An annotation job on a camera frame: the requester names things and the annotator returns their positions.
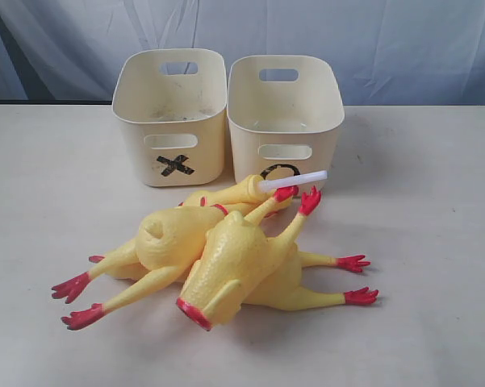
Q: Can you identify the cream bin marked O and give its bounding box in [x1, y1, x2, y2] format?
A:
[227, 55, 345, 181]

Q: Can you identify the cream bin marked X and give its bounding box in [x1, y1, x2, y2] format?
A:
[112, 48, 227, 187]

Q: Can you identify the yellow rubber chicken upper left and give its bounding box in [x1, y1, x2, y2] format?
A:
[52, 203, 256, 314]

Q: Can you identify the yellow rubber chicken lower right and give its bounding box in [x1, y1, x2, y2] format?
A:
[61, 244, 378, 331]

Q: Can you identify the headless yellow rubber chicken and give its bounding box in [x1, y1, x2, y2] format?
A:
[176, 187, 322, 331]

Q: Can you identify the yellow chicken neck white tube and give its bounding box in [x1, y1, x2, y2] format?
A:
[179, 170, 328, 206]

